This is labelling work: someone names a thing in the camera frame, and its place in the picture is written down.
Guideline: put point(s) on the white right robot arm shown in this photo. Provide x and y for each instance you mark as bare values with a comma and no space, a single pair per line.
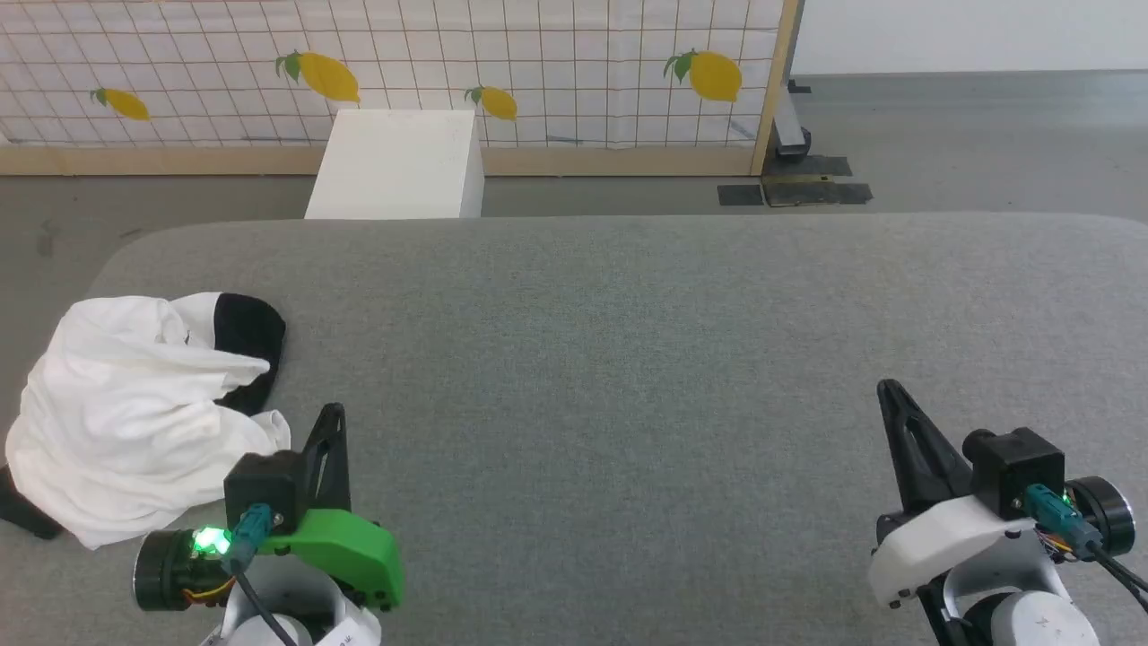
1031,619

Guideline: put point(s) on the white rectangular box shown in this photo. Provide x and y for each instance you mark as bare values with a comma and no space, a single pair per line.
395,166

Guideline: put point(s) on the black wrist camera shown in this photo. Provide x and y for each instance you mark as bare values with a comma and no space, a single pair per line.
1018,467
265,489

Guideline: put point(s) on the white partition board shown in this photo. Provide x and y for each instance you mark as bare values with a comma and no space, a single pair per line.
969,36

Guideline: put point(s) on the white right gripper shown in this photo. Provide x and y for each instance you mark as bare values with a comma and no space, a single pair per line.
951,543

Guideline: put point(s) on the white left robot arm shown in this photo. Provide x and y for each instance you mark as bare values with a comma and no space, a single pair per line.
354,628

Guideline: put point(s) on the black floor tape patch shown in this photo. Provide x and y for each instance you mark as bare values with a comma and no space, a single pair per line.
740,195
821,166
821,192

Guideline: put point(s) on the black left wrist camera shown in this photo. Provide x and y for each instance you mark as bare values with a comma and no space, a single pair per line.
265,489

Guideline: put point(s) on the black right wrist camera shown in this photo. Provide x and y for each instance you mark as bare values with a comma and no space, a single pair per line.
1018,467

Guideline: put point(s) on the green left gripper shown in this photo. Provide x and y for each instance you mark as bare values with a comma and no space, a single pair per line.
350,552

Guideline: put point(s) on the white shirt with black sleeves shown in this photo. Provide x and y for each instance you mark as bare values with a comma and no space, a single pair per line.
117,413

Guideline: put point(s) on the grey metal board leg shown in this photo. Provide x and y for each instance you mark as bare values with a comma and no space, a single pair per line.
789,126

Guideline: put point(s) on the lemon print grid panel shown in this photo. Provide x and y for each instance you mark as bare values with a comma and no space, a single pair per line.
538,54

